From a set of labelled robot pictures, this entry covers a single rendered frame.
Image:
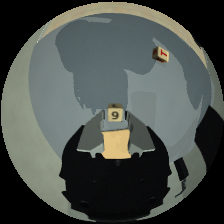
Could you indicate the tan block with red letter t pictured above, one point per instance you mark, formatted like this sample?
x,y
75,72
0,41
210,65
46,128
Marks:
x,y
160,54

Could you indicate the beige block with number 9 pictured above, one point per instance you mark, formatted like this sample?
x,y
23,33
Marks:
x,y
115,112

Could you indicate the tan flat mat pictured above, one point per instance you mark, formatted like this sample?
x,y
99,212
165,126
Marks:
x,y
115,144

